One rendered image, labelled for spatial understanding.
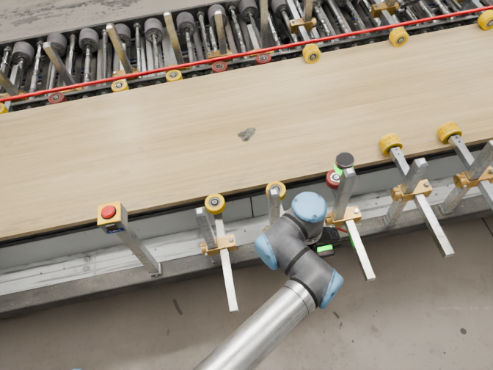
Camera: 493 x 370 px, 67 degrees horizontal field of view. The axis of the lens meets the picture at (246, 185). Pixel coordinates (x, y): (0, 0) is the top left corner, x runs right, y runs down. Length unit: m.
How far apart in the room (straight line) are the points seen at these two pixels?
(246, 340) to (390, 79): 1.47
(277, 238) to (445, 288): 1.66
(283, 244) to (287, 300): 0.14
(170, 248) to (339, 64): 1.21
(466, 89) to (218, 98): 1.15
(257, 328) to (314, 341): 1.40
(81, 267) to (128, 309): 0.62
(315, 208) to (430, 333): 1.51
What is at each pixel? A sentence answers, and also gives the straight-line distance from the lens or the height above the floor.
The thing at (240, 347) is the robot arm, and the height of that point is 1.37.
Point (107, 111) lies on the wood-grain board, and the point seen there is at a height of 0.90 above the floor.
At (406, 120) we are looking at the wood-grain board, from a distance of 1.81.
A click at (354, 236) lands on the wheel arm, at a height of 0.86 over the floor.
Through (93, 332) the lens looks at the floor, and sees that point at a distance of 2.46.
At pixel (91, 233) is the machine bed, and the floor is 0.78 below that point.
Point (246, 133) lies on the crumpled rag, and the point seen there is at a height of 0.91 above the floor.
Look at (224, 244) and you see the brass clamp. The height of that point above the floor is 0.85.
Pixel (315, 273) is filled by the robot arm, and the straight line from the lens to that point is 0.91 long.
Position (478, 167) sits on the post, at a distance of 1.55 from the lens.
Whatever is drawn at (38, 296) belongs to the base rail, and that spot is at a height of 0.70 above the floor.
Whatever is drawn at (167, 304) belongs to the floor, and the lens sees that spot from 2.35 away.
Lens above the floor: 2.19
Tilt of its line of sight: 57 degrees down
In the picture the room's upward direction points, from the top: 8 degrees counter-clockwise
